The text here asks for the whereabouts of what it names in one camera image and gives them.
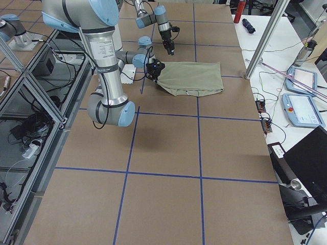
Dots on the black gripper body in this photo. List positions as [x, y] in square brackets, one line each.
[152, 73]
[166, 37]

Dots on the light green long-sleeve shirt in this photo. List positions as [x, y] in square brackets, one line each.
[191, 78]

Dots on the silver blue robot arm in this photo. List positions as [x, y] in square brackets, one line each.
[147, 16]
[96, 20]

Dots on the red cylinder bottle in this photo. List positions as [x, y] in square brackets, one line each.
[239, 11]

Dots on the folded dark blue umbrella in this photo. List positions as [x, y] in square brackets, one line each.
[248, 26]

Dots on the clear water bottle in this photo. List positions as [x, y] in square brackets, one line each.
[305, 52]

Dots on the white power strip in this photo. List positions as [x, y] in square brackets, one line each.
[31, 151]

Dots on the blue teach pendant far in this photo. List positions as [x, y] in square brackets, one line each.
[306, 77]

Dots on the blue teach pendant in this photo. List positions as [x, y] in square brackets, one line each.
[306, 77]
[301, 111]

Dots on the blue teach pendant near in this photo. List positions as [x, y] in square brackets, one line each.
[301, 111]

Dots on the black monitor with stand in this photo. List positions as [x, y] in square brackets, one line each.
[302, 174]

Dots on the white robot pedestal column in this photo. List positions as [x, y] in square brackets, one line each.
[124, 59]

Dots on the aluminium frame post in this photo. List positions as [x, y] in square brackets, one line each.
[269, 30]

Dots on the aluminium frame rack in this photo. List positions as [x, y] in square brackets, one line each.
[39, 108]

